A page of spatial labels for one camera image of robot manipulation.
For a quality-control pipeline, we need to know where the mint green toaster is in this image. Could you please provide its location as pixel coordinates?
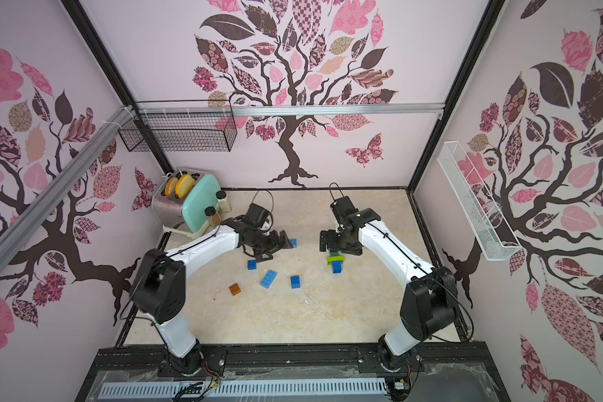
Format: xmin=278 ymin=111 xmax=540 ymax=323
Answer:
xmin=151 ymin=167 xmax=221 ymax=238

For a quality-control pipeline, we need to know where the aluminium rail wall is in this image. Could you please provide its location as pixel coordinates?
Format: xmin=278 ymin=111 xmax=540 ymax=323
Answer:
xmin=0 ymin=106 xmax=132 ymax=273
xmin=139 ymin=103 xmax=445 ymax=117

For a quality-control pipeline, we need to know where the pale spice jar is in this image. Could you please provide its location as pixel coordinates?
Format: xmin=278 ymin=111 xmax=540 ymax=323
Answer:
xmin=215 ymin=190 xmax=232 ymax=213

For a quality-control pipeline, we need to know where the aluminium rail back wall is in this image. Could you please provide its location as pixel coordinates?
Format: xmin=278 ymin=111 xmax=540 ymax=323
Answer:
xmin=139 ymin=103 xmax=445 ymax=117

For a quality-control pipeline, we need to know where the aluminium rail left wall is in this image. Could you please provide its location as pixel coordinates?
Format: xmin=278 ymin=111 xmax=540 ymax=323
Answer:
xmin=0 ymin=106 xmax=132 ymax=273

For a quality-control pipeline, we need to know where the brown spice jar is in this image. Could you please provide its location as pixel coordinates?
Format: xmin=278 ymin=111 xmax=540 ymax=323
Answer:
xmin=204 ymin=206 xmax=222 ymax=228

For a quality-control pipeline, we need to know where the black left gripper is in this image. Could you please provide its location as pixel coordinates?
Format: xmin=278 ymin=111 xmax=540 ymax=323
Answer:
xmin=244 ymin=229 xmax=292 ymax=263

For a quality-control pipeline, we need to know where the white cable duct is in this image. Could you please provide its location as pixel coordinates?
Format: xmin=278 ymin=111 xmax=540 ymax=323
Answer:
xmin=96 ymin=378 xmax=388 ymax=401

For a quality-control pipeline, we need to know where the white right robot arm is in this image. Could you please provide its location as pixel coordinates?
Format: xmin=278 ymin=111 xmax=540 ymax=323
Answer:
xmin=319 ymin=196 xmax=459 ymax=371

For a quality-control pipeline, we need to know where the brown square lego brick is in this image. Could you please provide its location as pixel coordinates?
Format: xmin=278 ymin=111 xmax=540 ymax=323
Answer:
xmin=229 ymin=284 xmax=241 ymax=296

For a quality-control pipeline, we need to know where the light blue long lego brick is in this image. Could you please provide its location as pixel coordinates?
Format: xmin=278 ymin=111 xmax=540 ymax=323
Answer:
xmin=260 ymin=270 xmax=277 ymax=289

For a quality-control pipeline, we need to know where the white wire shelf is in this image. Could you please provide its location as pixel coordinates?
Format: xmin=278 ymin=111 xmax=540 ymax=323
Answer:
xmin=437 ymin=141 xmax=523 ymax=261

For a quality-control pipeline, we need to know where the lime green lego brick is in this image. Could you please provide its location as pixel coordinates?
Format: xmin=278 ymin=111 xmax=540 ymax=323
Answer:
xmin=327 ymin=256 xmax=344 ymax=266

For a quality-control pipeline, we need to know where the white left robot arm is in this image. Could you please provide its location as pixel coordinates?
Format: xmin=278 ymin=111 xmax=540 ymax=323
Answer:
xmin=132 ymin=204 xmax=293 ymax=375

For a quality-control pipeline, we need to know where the black corner frame post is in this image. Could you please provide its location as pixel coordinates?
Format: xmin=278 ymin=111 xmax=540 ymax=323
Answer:
xmin=406 ymin=0 xmax=507 ymax=195

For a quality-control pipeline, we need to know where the blue small lego brick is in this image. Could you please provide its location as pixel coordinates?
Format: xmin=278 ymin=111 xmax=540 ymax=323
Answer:
xmin=290 ymin=276 xmax=301 ymax=289

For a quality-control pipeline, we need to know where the black wire basket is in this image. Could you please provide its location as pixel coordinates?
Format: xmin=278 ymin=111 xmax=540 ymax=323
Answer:
xmin=118 ymin=98 xmax=238 ymax=152

